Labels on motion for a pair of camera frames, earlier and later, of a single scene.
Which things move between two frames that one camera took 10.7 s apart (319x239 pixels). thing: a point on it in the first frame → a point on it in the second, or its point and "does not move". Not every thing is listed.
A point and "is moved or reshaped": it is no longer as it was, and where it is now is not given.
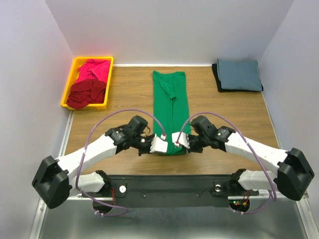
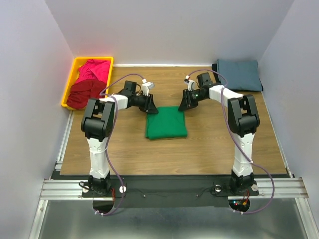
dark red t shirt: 86,92 does not move
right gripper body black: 193,147 → 187,98
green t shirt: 170,106 is moved or reshaped
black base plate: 173,191 does not move
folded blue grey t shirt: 239,74 does not move
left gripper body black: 145,150 → 149,102
